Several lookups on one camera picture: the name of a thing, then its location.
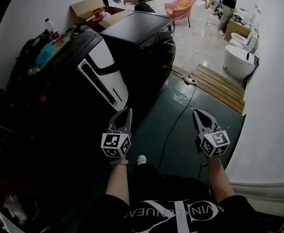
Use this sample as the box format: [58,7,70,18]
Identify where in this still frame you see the slatted wooden platform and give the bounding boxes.
[170,63,246,115]

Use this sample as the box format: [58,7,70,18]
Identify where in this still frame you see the person's left forearm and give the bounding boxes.
[105,157,130,206]

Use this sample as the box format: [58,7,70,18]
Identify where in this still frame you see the black bag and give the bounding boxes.
[10,29,50,82]

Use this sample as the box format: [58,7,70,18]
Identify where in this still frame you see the white rounded floor appliance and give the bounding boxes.
[223,44,259,80]

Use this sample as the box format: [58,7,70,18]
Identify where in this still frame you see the black washing machine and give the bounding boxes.
[99,10,177,101]

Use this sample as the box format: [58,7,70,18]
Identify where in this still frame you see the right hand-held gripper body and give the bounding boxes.
[195,127,231,158]

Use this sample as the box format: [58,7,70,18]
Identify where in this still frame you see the white and black appliance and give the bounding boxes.
[42,27,129,113]

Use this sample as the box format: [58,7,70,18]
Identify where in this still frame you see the black trousers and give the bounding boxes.
[129,163,212,205]

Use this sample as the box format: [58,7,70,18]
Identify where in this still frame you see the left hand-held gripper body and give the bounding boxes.
[100,127,133,158]

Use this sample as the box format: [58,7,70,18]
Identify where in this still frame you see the orange cushion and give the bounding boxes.
[174,0,191,9]

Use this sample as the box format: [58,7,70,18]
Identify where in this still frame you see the red label water bottle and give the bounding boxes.
[44,17,61,41]

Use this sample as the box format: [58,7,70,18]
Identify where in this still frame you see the black printed T-shirt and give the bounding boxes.
[90,194,276,233]

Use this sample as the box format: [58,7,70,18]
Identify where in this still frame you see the white toilet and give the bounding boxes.
[229,32,258,53]

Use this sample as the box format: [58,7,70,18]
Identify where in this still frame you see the person's right forearm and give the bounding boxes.
[206,155,235,203]

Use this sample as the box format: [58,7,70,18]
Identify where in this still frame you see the white power strip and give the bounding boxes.
[183,75,197,85]

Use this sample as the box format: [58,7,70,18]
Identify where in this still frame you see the round black washer door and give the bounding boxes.
[161,39,177,67]

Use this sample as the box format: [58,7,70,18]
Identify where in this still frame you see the person's left white shoe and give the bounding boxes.
[136,154,148,166]

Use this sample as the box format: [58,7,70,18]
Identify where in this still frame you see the pale pink bracelet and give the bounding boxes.
[110,159,129,166]

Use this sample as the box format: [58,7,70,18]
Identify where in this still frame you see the teal fluffy duster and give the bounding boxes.
[34,42,55,67]

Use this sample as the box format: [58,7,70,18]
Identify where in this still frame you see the pink armchair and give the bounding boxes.
[164,0,198,28]

